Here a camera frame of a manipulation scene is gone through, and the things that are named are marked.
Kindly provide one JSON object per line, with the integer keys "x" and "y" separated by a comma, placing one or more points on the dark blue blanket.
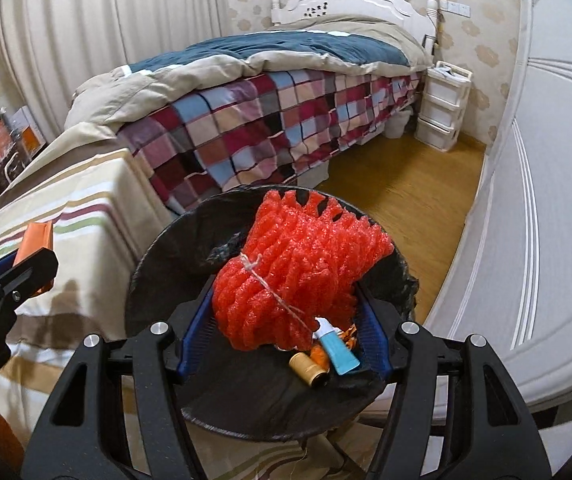
{"x": 266, "y": 47}

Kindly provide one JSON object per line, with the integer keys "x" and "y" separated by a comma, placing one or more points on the black trash bin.
{"x": 176, "y": 255}

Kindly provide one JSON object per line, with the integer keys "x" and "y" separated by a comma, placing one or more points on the white plastic drawer unit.
{"x": 438, "y": 110}

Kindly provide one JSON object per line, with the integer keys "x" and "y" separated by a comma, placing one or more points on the beige duvet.
{"x": 111, "y": 95}

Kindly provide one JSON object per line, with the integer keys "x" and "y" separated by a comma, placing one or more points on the small golden brown bottle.
{"x": 308, "y": 370}

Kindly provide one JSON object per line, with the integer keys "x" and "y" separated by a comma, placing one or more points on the small pale waste basket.
{"x": 398, "y": 125}

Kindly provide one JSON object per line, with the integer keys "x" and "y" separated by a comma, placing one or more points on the stack of papers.
{"x": 450, "y": 71}

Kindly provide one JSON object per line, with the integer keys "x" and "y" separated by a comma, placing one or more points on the striped beige cloth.
{"x": 91, "y": 220}

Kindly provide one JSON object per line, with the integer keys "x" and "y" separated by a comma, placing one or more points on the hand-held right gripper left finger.
{"x": 193, "y": 340}

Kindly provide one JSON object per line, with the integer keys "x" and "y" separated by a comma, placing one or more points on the red foam net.
{"x": 306, "y": 260}

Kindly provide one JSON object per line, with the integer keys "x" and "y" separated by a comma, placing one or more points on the blue and white tube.
{"x": 341, "y": 355}

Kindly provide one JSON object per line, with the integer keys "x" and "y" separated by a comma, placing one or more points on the white wardrobe door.
{"x": 555, "y": 185}

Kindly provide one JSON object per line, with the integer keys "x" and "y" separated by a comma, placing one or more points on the white box with orange picture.
{"x": 28, "y": 130}

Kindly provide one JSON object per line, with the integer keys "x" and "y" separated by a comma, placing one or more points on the small orange box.
{"x": 36, "y": 237}

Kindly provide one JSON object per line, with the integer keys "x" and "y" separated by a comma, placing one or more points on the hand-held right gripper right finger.
{"x": 375, "y": 340}

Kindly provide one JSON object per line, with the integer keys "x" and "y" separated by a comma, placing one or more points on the white wall switch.
{"x": 453, "y": 7}

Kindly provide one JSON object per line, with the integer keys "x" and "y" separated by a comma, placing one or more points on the white pleated curtain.
{"x": 91, "y": 35}

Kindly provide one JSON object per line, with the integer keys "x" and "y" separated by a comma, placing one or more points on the checkered patchwork blanket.
{"x": 241, "y": 130}

